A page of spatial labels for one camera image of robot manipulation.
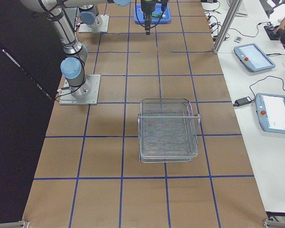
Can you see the upper teach pendant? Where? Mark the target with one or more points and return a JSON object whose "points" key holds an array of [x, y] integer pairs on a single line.
{"points": [[253, 58]]}

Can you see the lower teach pendant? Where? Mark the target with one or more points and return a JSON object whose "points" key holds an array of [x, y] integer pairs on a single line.
{"points": [[270, 110]]}

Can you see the black power adapter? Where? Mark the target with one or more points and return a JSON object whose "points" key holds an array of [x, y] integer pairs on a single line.
{"points": [[242, 101]]}

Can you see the blue plastic tray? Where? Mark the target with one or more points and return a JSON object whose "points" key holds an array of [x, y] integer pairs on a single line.
{"points": [[138, 15]]}

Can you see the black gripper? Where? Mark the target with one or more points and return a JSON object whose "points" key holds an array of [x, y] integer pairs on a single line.
{"points": [[147, 8]]}

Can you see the aluminium frame post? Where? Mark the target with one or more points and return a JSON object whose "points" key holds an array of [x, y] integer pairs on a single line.
{"points": [[226, 25]]}

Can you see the teach pendant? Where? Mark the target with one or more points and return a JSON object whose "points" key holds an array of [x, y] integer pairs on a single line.
{"points": [[253, 58], [270, 110]]}

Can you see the green circuit board part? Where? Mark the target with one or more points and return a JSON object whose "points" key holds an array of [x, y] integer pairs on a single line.
{"points": [[156, 15]]}

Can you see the wire mesh shelf basket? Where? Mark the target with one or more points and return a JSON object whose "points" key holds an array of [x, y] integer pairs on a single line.
{"points": [[167, 130]]}

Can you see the white keyboard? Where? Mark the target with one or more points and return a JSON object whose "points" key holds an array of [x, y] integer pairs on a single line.
{"points": [[242, 11]]}

